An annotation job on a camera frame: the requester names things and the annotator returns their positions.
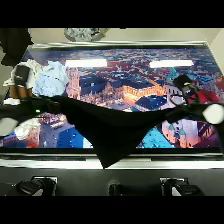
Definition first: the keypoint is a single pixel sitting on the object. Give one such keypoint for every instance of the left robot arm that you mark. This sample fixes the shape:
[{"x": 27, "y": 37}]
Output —
[{"x": 6, "y": 127}]

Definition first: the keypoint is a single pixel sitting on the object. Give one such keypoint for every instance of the grey patterned garment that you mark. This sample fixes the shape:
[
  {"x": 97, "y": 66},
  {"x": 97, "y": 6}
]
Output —
[{"x": 83, "y": 34}]

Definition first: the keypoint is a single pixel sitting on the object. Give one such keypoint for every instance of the white garment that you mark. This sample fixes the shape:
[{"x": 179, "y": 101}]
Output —
[{"x": 34, "y": 69}]

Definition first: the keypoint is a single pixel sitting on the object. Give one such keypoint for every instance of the brown garment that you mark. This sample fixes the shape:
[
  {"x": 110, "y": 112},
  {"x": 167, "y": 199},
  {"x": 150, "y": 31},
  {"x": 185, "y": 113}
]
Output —
[{"x": 20, "y": 91}]

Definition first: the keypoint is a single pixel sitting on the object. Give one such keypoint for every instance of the light blue shirt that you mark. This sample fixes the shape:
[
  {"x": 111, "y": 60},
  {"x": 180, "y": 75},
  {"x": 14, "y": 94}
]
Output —
[{"x": 50, "y": 80}]

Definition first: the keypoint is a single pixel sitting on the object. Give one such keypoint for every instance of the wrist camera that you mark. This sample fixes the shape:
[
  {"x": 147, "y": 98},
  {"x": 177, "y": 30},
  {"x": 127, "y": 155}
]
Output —
[
  {"x": 182, "y": 81},
  {"x": 22, "y": 75}
]

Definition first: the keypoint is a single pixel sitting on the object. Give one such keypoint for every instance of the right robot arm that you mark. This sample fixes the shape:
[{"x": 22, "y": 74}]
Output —
[{"x": 213, "y": 113}]

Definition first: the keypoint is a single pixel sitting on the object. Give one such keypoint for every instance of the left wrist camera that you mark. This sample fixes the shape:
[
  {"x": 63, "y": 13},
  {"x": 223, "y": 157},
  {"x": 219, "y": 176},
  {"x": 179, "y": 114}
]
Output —
[{"x": 22, "y": 75}]

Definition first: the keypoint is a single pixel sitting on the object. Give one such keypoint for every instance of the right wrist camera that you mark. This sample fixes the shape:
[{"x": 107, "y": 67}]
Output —
[{"x": 182, "y": 81}]

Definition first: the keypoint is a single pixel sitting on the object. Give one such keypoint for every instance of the red garment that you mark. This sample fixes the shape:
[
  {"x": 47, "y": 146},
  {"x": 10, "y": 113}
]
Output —
[{"x": 204, "y": 97}]

